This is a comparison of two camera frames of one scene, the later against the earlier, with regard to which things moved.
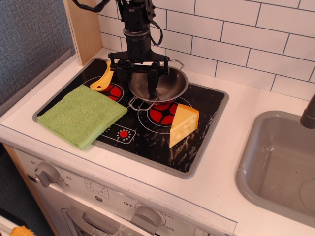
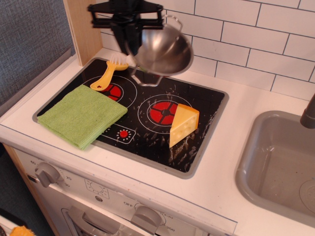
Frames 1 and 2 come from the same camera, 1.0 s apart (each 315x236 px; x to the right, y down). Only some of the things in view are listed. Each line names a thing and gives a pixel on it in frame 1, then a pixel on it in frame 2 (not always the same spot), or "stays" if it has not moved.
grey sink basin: [276, 167] stays
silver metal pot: [171, 85] -> [164, 51]
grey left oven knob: [46, 174] stays
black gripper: [139, 55] -> [127, 18]
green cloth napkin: [82, 116] stays
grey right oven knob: [146, 220] stays
